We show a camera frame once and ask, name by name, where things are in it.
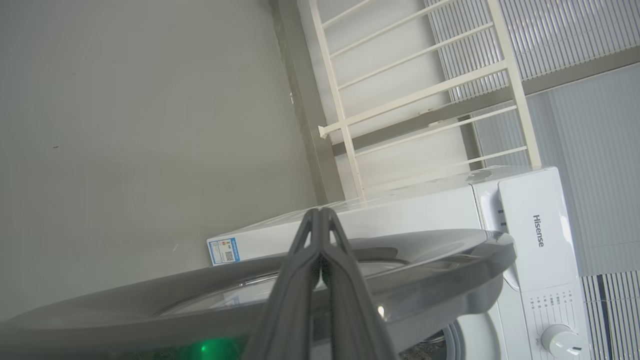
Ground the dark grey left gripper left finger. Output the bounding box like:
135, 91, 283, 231
242, 208, 321, 360

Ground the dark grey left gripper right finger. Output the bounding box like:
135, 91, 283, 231
320, 207, 401, 360

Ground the dark grey round washer door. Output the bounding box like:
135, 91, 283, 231
0, 228, 517, 360

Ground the grey rubber door seal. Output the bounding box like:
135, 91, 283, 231
435, 317, 503, 360

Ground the white front-load washing machine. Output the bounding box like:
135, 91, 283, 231
206, 166, 592, 360

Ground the perforated steel washer drum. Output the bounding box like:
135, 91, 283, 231
400, 337, 448, 360

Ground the blue energy label sticker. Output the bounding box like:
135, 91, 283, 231
207, 237, 241, 266

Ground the white Hisense detergent drawer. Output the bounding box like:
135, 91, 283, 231
497, 167, 577, 296

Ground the white round washer knob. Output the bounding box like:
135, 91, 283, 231
541, 324, 584, 359

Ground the cream metal rack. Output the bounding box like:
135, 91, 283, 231
307, 0, 542, 201

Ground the white window blind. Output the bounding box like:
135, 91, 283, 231
424, 0, 640, 360

